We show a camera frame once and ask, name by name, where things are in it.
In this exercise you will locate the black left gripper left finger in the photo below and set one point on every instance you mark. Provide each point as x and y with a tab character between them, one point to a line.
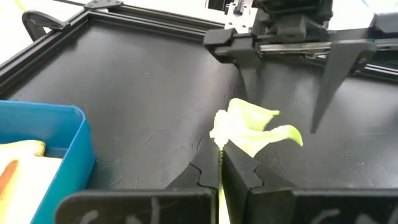
186	207

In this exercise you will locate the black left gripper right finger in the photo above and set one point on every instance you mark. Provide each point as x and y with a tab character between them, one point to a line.
280	207

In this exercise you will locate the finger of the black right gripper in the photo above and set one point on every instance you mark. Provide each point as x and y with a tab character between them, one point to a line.
337	71
250	81

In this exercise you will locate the green microfiber towel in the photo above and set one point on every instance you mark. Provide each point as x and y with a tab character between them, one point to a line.
248	127

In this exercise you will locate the orange microfiber towel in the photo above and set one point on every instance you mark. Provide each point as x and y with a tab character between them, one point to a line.
25	186

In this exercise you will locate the blue plastic bin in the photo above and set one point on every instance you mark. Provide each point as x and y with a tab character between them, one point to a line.
71	149

